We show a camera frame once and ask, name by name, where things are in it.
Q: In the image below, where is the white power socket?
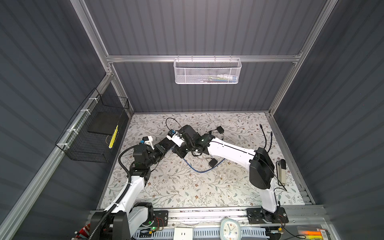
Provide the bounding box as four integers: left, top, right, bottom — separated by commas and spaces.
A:
173, 228, 194, 240

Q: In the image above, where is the white desk clock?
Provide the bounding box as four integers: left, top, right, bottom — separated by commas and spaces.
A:
220, 218, 242, 240

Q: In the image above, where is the blue ethernet cable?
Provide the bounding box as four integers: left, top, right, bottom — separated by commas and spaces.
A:
182, 157, 226, 174

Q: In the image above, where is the black box in basket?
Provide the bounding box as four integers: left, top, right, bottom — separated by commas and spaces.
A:
87, 112, 121, 135

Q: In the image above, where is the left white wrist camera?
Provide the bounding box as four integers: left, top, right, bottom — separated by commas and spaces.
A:
140, 136, 154, 149

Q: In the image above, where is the grey remote-like device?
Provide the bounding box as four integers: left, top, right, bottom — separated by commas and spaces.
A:
276, 159, 287, 187

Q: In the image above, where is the large black power adapter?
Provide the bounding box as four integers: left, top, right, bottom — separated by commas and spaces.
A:
204, 158, 218, 168

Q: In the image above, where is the yellow striped item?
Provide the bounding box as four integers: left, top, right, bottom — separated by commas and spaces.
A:
109, 125, 119, 149

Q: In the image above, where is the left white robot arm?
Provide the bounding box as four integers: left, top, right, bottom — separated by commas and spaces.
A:
89, 142, 174, 240

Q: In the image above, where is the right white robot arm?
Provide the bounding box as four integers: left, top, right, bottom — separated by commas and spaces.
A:
167, 125, 278, 214

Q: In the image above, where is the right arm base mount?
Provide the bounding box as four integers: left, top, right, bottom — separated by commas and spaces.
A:
246, 207, 289, 224

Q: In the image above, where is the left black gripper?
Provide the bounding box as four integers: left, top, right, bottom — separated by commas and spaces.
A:
145, 141, 170, 170

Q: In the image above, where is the white wire mesh basket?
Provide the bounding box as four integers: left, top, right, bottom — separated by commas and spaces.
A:
173, 57, 242, 85

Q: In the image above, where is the small black power adapter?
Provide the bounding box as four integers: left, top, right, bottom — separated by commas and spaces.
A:
208, 126, 225, 135

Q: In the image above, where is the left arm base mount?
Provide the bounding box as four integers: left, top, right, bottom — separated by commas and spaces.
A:
143, 210, 169, 228

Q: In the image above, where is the black wire basket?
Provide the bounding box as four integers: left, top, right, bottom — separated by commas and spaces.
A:
56, 89, 131, 163

